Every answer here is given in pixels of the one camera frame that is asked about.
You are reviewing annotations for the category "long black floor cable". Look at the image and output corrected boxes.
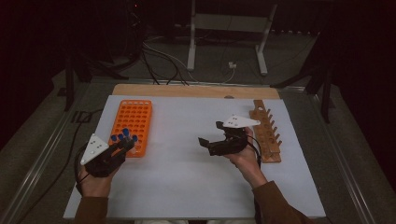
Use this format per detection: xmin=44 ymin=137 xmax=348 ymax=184
xmin=17 ymin=107 xmax=106 ymax=223

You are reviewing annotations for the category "left hand-held gripper cable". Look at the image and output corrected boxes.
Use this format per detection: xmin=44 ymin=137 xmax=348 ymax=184
xmin=74 ymin=143 xmax=92 ymax=197

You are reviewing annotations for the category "person's right hand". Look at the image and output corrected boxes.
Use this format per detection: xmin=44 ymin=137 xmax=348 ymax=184
xmin=223 ymin=126 xmax=269 ymax=190

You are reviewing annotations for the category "white cable with plug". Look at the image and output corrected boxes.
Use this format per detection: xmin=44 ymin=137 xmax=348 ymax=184
xmin=221 ymin=61 xmax=238 ymax=84

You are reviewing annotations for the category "white metal-legged desk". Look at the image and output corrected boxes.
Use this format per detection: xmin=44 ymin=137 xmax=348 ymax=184
xmin=186 ymin=0 xmax=278 ymax=77

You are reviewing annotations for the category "person's left hand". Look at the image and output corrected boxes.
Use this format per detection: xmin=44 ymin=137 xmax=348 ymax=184
xmin=76 ymin=166 xmax=116 ymax=199

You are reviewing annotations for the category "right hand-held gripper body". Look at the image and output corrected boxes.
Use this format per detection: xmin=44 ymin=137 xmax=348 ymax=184
xmin=207 ymin=115 xmax=262 ymax=157

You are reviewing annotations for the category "black floor cable bundle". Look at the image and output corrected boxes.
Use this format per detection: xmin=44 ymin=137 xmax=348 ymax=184
xmin=140 ymin=41 xmax=191 ymax=87

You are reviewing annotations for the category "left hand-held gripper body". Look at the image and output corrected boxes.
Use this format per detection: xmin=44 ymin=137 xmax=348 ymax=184
xmin=79 ymin=133 xmax=126 ymax=178

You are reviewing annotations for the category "black stand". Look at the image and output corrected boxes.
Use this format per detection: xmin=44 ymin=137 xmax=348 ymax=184
xmin=270 ymin=31 xmax=335 ymax=124
xmin=62 ymin=52 xmax=130 ymax=112

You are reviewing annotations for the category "white table mat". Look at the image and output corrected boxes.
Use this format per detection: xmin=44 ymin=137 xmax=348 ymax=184
xmin=63 ymin=94 xmax=327 ymax=220

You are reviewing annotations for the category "right hand-held gripper cable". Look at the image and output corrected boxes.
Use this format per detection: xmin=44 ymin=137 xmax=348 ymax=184
xmin=247 ymin=133 xmax=263 ymax=171

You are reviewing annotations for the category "wooden test tube rack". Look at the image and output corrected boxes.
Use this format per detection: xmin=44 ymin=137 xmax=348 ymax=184
xmin=248 ymin=99 xmax=283 ymax=164

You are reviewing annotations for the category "hand-held gripper cable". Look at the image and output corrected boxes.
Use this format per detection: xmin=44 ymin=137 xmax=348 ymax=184
xmin=74 ymin=143 xmax=92 ymax=197
xmin=247 ymin=133 xmax=263 ymax=171

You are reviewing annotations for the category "metal floor rail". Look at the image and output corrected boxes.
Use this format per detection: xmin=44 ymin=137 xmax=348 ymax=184
xmin=0 ymin=80 xmax=94 ymax=224
xmin=306 ymin=90 xmax=377 ymax=224

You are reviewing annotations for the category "orange plastic tube rack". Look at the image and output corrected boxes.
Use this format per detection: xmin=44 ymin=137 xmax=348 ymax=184
xmin=107 ymin=99 xmax=153 ymax=159

